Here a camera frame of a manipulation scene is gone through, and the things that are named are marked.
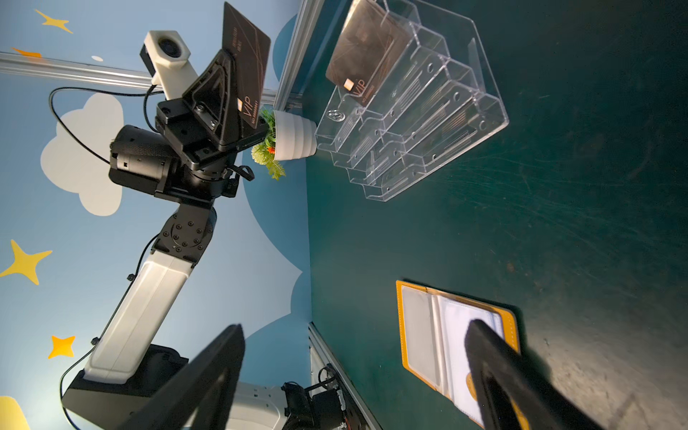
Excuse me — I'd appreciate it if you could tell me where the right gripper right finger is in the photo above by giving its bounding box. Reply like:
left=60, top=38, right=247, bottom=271
left=465, top=320, right=600, bottom=430

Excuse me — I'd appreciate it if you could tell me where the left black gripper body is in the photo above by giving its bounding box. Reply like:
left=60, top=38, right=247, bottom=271
left=109, top=100, right=268, bottom=207

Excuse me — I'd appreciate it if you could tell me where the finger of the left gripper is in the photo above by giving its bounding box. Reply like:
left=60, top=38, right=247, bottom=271
left=183, top=49, right=237, bottom=145

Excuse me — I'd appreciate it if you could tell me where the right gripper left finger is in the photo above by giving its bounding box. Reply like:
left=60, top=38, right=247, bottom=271
left=120, top=324, right=245, bottom=430

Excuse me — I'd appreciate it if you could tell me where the yellow leather card holder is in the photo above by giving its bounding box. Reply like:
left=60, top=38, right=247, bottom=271
left=396, top=281, right=521, bottom=426

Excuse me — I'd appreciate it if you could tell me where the clear plastic organizer tray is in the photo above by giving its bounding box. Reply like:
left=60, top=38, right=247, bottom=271
left=315, top=1, right=509, bottom=202

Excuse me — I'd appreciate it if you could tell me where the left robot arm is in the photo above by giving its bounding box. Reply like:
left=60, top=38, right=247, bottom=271
left=60, top=48, right=269, bottom=428

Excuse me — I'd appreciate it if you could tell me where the potted flower plant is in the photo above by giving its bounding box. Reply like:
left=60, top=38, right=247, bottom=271
left=251, top=109, right=317, bottom=180

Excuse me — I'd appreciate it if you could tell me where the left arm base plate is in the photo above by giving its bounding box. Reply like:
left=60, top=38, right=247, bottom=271
left=281, top=364, right=349, bottom=430

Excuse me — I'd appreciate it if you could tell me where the aluminium frame rear bar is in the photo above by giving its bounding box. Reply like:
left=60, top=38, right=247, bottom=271
left=272, top=0, right=324, bottom=110

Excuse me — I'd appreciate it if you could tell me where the aluminium frame left post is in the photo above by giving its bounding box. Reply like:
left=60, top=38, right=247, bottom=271
left=0, top=50, right=278, bottom=106

